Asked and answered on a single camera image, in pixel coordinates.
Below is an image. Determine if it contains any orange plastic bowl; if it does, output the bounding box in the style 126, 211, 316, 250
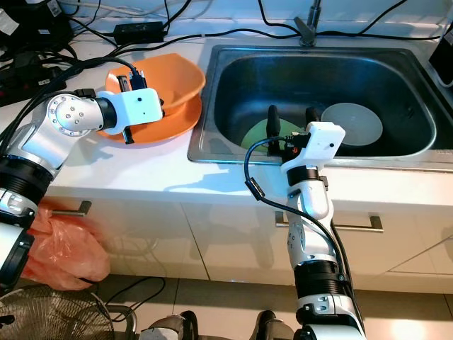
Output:
105, 52, 206, 114

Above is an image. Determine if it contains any chrome kitchen faucet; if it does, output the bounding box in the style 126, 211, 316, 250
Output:
294, 0, 323, 47

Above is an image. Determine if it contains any green plate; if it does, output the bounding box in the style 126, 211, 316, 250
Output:
241, 119, 298, 153

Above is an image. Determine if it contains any grey ceramic bowl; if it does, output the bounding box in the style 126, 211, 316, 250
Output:
320, 103, 384, 147

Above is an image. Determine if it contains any orange plastic plate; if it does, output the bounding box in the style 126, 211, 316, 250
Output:
98, 96, 200, 146

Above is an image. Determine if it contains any stainless steel sink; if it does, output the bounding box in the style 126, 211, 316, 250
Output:
188, 44, 438, 165

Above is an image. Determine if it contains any black power adapter brick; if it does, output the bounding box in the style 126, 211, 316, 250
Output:
113, 20, 164, 42

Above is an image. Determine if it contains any black power strip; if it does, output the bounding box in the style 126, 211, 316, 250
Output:
0, 60, 68, 100

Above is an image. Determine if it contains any white base cabinet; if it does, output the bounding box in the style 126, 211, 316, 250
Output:
42, 186, 453, 295

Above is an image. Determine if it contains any orange plastic bag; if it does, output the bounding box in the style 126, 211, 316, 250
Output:
20, 205, 110, 291

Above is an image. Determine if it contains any black plug-in charger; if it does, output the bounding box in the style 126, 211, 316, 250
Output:
0, 0, 75, 61

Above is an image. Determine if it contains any black electronic box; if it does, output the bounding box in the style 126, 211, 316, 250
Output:
428, 34, 453, 87

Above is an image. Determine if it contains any robot right leg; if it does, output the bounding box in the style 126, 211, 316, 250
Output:
248, 310, 298, 340

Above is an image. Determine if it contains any robot leg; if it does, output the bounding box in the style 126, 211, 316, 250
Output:
145, 310, 199, 340
248, 310, 298, 340

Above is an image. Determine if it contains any black mesh fan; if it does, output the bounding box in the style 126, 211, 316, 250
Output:
0, 283, 139, 340

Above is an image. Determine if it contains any robot left leg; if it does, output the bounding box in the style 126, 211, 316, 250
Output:
145, 310, 199, 340

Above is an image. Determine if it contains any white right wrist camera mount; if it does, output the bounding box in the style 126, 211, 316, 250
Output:
280, 122, 346, 171

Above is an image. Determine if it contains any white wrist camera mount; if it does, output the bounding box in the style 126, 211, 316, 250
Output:
280, 122, 346, 171
119, 86, 164, 144

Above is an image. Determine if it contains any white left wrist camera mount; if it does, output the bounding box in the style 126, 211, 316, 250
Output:
119, 86, 164, 144

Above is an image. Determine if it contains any short silver cabinet handle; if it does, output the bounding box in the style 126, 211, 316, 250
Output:
53, 200, 93, 217

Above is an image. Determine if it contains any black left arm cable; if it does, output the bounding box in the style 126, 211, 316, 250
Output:
0, 60, 146, 142

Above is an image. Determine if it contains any long silver cabinet handle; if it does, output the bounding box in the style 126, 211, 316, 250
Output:
276, 212, 384, 233

